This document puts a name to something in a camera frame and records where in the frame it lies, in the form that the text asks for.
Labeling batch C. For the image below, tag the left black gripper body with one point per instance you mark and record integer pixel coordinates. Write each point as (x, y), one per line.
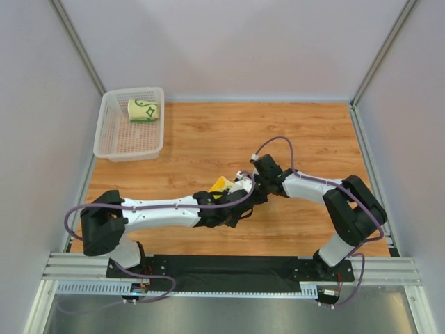
(235, 207)

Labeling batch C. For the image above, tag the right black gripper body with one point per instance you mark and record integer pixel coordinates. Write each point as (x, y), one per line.
(261, 190)

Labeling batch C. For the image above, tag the white yellow patterned towel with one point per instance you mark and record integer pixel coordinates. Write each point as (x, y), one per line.
(221, 185)

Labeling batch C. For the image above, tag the green patterned towel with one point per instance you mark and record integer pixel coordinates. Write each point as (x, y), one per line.
(140, 111)

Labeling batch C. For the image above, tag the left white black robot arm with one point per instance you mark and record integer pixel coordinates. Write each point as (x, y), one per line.
(106, 221)

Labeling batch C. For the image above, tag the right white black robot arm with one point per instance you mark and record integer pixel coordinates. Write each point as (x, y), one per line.
(354, 211)

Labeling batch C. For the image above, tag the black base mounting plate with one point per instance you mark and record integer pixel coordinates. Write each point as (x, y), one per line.
(259, 273)

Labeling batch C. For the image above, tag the white perforated plastic basket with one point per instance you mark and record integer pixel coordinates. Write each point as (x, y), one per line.
(117, 137)

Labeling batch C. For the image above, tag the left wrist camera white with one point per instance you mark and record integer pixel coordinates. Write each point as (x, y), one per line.
(243, 181)

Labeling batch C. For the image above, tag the white cable duct strip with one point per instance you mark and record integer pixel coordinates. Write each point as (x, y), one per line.
(66, 287)

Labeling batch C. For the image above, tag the aluminium frame rail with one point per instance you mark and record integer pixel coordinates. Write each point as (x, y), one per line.
(378, 271)

